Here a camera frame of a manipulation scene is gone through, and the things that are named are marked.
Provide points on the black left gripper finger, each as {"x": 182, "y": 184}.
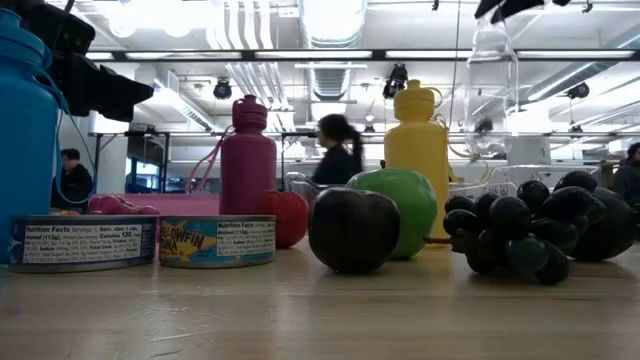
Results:
{"x": 100, "y": 85}
{"x": 112, "y": 112}

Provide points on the clear bottle with white cap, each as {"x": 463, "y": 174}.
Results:
{"x": 492, "y": 100}

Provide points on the pink toy grape bunch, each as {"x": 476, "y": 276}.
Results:
{"x": 122, "y": 206}

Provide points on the purple plastic squeeze bottle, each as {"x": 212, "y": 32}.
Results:
{"x": 247, "y": 165}

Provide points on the yellow plastic squeeze bottle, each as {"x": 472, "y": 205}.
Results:
{"x": 417, "y": 150}

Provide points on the dark toy plum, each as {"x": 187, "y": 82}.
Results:
{"x": 615, "y": 230}
{"x": 352, "y": 230}

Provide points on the person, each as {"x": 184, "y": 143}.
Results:
{"x": 337, "y": 160}
{"x": 627, "y": 180}
{"x": 75, "y": 180}

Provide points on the blue plastic squeeze bottle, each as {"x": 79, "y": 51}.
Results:
{"x": 27, "y": 150}

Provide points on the pink plastic bin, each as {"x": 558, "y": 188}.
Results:
{"x": 185, "y": 204}

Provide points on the red tomato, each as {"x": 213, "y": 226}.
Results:
{"x": 292, "y": 220}

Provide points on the green toy apple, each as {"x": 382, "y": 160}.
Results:
{"x": 415, "y": 210}

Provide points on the black toy grape bunch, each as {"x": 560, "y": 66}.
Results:
{"x": 520, "y": 235}

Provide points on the black aluminium rig frame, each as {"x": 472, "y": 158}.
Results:
{"x": 380, "y": 55}

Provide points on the black hanging camera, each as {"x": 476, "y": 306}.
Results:
{"x": 395, "y": 80}

